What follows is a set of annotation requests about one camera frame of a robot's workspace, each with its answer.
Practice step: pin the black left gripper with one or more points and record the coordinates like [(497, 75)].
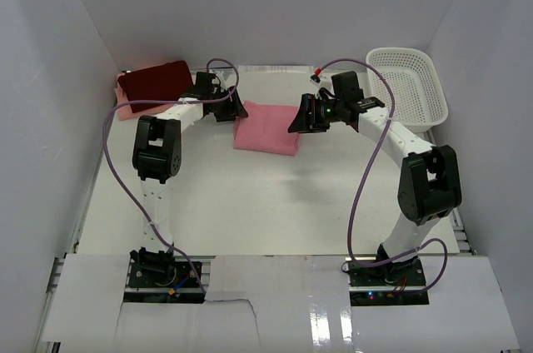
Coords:
[(234, 109)]

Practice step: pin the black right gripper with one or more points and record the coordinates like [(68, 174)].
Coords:
[(303, 121)]

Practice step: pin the pink t-shirt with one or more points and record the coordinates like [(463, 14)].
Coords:
[(266, 129)]

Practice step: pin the white perforated plastic basket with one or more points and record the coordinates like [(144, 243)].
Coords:
[(410, 76)]

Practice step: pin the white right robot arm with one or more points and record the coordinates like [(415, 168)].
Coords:
[(429, 183)]

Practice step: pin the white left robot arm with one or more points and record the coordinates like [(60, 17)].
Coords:
[(157, 150)]

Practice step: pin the dark red folded t-shirt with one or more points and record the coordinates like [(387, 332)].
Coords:
[(166, 82)]

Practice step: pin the peach folded t-shirt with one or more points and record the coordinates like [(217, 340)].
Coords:
[(126, 113)]

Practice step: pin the white front cover board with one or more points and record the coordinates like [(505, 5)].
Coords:
[(276, 304)]

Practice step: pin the white paper sheet at wall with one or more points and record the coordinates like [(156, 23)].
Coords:
[(275, 69)]

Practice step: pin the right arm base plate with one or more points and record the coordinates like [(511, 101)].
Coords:
[(378, 287)]

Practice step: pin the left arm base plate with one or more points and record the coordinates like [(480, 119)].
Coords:
[(178, 285)]

